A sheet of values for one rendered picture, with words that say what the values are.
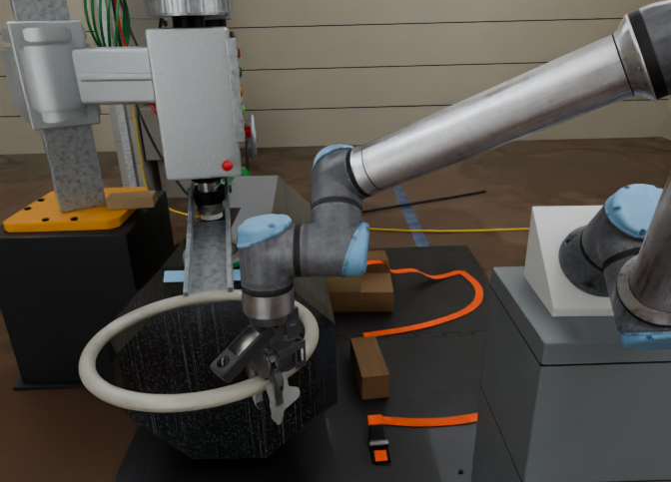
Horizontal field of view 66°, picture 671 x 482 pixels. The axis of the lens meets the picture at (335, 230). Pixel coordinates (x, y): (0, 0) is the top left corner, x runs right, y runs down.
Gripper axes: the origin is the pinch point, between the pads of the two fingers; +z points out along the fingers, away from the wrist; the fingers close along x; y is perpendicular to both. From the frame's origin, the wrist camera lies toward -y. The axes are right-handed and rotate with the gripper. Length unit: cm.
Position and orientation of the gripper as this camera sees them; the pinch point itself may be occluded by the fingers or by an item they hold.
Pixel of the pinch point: (266, 412)
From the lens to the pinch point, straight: 102.9
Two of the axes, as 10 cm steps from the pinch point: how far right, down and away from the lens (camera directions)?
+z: 0.2, 9.5, 3.0
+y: 7.5, -2.1, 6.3
